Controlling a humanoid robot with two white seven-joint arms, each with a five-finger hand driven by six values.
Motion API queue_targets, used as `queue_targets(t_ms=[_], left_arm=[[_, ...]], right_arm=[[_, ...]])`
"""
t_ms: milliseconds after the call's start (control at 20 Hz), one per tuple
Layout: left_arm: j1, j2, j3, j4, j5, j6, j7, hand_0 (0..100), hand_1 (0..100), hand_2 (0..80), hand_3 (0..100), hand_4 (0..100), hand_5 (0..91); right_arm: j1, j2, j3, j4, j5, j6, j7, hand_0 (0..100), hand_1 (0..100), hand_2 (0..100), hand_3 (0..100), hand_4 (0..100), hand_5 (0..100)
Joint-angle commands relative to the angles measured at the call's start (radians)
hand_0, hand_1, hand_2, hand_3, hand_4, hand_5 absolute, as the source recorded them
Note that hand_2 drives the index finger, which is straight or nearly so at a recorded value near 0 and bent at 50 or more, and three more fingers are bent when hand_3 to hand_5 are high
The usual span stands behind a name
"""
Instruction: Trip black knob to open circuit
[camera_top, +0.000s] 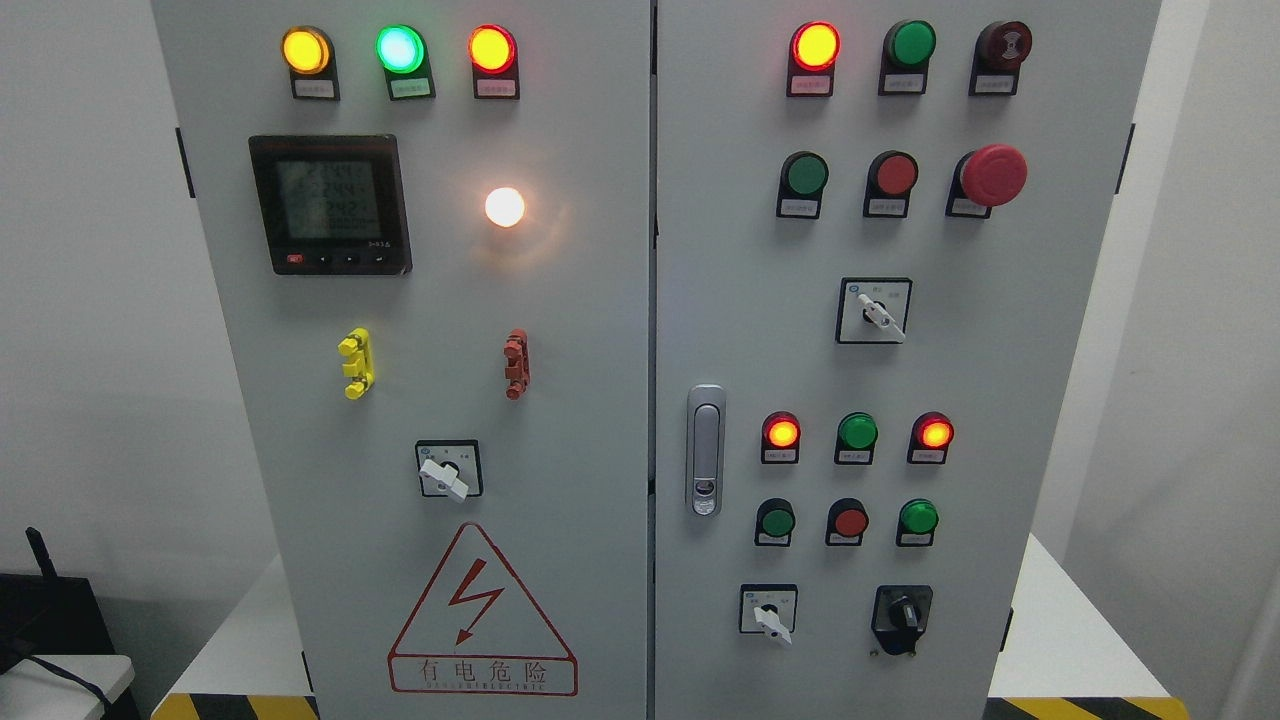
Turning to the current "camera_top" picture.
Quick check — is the black rotary knob switch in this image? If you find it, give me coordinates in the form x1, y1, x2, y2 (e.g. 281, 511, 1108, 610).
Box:
870, 585, 934, 656

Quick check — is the red plastic clip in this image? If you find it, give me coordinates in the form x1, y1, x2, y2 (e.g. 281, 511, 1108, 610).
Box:
502, 328, 531, 401

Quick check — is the red lit indicator lower left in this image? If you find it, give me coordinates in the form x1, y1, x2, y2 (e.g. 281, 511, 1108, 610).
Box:
760, 411, 803, 464

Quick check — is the red lit indicator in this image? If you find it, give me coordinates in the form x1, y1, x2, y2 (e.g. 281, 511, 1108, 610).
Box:
760, 411, 803, 464
786, 20, 841, 97

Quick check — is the white glowing lamp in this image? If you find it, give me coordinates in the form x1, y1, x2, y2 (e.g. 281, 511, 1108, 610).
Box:
484, 186, 527, 228

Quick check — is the green push button lower left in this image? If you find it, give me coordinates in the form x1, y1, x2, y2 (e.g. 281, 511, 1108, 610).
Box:
754, 497, 796, 547

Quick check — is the green push button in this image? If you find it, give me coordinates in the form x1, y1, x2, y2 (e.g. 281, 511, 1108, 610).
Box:
754, 497, 796, 547
895, 498, 940, 548
774, 151, 829, 220

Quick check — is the green indicator lower middle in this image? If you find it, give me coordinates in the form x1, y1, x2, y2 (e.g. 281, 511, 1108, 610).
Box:
835, 413, 879, 466

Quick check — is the green push button upper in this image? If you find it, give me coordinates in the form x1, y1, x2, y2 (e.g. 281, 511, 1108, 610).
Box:
774, 151, 829, 220

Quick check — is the grey left cabinet door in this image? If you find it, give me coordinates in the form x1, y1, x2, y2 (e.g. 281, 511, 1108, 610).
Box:
152, 1, 652, 719

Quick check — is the grey cabinet door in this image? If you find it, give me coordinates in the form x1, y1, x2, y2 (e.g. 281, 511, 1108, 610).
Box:
653, 1, 1160, 719
152, 1, 652, 719

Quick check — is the red push button lower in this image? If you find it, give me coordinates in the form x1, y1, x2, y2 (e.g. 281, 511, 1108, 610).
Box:
826, 498, 870, 547

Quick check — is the red push button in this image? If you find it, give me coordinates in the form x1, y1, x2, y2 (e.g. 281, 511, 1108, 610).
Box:
826, 498, 870, 547
863, 150, 919, 219

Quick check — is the grey right cabinet door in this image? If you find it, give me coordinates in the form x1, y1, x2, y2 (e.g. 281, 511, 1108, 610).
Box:
653, 1, 1160, 719

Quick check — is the yellow plastic clip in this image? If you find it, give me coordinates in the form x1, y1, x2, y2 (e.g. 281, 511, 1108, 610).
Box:
337, 327, 375, 401

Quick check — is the red indicator lower right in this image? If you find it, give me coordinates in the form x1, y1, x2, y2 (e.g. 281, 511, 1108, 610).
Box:
906, 411, 955, 465

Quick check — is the red push button upper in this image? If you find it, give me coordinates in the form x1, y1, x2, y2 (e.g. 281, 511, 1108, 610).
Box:
863, 150, 919, 219

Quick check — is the red electric hazard sticker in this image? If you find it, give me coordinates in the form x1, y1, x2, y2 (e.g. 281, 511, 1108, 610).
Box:
387, 521, 579, 697

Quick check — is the green push button lower right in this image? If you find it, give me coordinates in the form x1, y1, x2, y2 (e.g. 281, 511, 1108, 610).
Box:
895, 498, 940, 548

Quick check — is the red lit indicator left door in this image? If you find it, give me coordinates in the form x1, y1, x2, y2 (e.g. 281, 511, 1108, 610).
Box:
468, 24, 520, 101

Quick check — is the black digital power meter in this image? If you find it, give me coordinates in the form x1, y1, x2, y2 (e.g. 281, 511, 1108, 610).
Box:
248, 135, 412, 275

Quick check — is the red lit indicator top right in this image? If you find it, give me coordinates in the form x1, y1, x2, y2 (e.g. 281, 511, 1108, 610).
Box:
786, 20, 841, 97

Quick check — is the green lit indicator light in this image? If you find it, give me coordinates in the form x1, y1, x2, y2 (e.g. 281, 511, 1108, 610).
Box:
375, 24, 435, 101

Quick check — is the red emergency stop mushroom button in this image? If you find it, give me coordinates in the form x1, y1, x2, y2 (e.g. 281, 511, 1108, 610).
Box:
945, 143, 1029, 219

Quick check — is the green indicator top right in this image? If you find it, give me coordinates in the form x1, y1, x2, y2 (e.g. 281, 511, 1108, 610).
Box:
878, 19, 937, 96

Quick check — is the yellow indicator light top left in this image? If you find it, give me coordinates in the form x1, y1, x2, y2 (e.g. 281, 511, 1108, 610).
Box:
280, 26, 340, 101

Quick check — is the dark red buzzer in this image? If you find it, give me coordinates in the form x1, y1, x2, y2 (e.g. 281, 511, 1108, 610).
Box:
969, 20, 1033, 97

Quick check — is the white platform with hazard stripes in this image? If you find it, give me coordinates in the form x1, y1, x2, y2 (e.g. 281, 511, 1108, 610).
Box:
154, 538, 1188, 719

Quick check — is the black box with antenna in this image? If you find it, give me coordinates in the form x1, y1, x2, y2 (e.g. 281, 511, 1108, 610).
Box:
1, 527, 115, 674

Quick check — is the white tray lower left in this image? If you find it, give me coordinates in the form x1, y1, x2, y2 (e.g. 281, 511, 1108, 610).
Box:
1, 653, 134, 719

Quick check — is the silver door handle lock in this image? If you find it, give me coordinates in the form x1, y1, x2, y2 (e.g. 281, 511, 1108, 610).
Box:
685, 384, 727, 518

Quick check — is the white selector switch left door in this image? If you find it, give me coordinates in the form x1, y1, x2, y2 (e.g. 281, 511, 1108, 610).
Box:
415, 439, 484, 503

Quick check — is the white selector switch upper right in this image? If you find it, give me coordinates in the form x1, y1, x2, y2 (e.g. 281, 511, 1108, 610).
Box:
835, 277, 913, 345

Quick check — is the white selector switch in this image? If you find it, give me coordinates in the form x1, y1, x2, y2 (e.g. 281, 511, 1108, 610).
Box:
835, 277, 913, 345
739, 583, 797, 650

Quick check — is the white selector switch lower right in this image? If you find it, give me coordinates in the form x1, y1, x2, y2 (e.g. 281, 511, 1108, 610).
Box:
739, 583, 797, 650

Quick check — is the black cable lower left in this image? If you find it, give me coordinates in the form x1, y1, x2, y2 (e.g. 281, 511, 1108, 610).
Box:
0, 641, 113, 720

